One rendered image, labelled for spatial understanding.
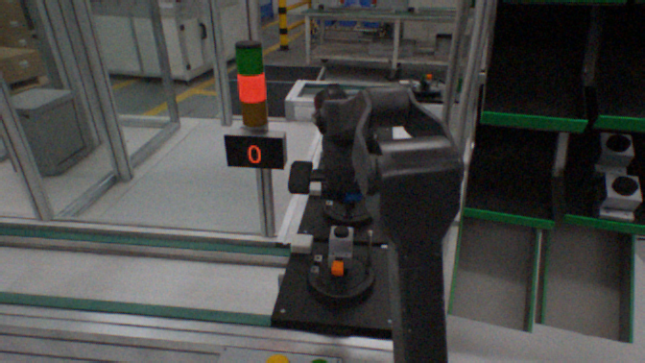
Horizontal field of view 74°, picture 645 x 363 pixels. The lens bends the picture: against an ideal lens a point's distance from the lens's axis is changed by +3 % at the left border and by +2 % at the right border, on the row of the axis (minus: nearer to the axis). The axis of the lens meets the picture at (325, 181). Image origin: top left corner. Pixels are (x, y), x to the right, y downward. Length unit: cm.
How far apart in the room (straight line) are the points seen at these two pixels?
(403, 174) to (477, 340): 69
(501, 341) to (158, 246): 79
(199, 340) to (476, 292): 50
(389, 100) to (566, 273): 58
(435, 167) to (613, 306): 61
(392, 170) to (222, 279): 72
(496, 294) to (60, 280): 91
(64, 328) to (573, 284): 92
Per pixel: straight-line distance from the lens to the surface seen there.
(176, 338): 85
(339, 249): 83
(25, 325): 100
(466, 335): 99
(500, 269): 85
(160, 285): 103
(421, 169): 34
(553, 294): 88
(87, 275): 113
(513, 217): 72
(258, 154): 87
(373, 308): 85
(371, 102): 40
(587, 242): 91
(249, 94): 83
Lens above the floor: 157
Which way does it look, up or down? 29 degrees down
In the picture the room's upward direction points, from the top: straight up
